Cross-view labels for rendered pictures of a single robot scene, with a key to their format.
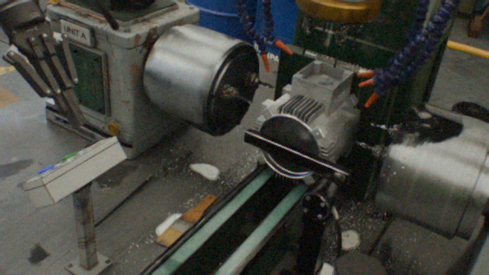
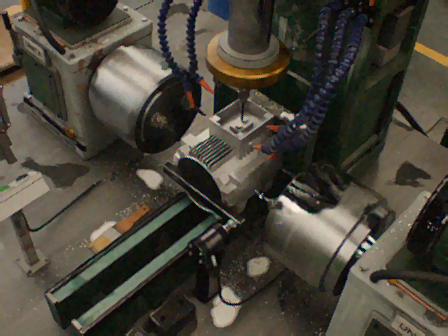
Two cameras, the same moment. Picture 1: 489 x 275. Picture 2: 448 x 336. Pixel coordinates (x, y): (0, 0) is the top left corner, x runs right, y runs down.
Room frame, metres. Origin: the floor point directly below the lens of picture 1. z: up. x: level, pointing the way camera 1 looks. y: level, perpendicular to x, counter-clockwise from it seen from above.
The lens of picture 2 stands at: (0.05, -0.33, 2.06)
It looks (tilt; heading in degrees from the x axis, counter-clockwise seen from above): 47 degrees down; 13
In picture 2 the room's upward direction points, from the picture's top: 4 degrees clockwise
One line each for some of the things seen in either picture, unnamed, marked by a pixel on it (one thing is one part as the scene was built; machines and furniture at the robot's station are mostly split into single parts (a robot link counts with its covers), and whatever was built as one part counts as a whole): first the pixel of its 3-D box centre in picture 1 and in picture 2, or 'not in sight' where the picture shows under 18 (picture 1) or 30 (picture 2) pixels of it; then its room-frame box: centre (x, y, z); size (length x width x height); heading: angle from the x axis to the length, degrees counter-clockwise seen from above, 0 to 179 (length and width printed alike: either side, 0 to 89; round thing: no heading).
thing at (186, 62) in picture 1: (189, 73); (133, 89); (1.18, 0.21, 1.04); 0.37 x 0.25 x 0.25; 63
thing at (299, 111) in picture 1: (307, 128); (227, 163); (1.01, -0.11, 1.02); 0.20 x 0.19 x 0.19; 153
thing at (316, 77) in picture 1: (321, 87); (241, 128); (1.05, -0.12, 1.11); 0.12 x 0.11 x 0.07; 153
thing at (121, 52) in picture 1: (121, 63); (83, 66); (1.29, 0.42, 0.99); 0.35 x 0.31 x 0.37; 63
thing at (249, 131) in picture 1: (295, 155); (201, 195); (0.90, -0.08, 1.01); 0.26 x 0.04 x 0.03; 63
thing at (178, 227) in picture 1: (189, 219); (120, 229); (0.89, 0.14, 0.80); 0.21 x 0.05 x 0.01; 156
